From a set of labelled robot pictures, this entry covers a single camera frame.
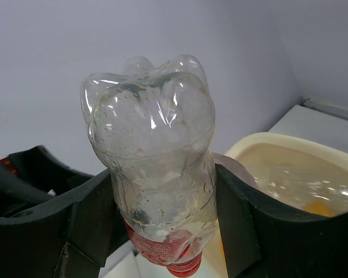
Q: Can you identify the aluminium side rail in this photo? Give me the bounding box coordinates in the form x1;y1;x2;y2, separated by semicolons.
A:
302;98;348;120

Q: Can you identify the cream plastic bin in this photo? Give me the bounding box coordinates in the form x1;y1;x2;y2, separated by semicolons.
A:
204;133;348;277

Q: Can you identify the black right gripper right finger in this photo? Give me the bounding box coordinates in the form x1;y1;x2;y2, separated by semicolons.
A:
216;165;348;278

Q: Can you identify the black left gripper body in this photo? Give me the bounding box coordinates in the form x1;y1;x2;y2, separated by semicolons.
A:
0;145;92;217

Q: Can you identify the large clear plastic bottle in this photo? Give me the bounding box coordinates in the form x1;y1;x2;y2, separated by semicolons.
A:
247;165;348;214

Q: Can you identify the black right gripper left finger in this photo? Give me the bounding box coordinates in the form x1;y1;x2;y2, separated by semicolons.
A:
0;170;128;277

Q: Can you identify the red label clear bottle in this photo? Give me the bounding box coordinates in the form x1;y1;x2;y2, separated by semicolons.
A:
80;54;218;277

